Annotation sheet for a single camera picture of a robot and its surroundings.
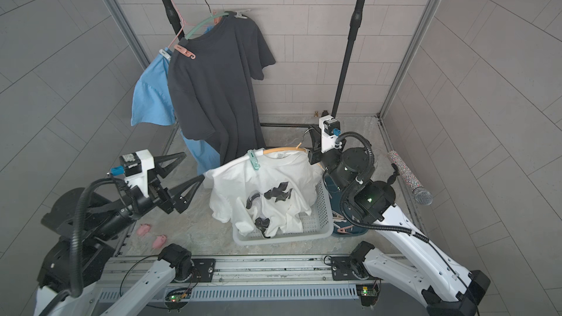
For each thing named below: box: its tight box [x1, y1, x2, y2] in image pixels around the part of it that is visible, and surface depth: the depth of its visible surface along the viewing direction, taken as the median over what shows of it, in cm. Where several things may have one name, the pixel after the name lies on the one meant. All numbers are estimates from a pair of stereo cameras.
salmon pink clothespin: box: [174, 44, 197, 60], surface depth 59 cm
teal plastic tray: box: [324, 174, 369, 237], surface depth 80 cm
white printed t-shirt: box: [209, 149, 323, 239], surface depth 68 cm
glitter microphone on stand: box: [387, 149, 434, 206], surface depth 66 cm
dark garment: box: [168, 12, 276, 165], surface depth 78 cm
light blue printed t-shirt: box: [130, 49, 221, 175], surface depth 67 cm
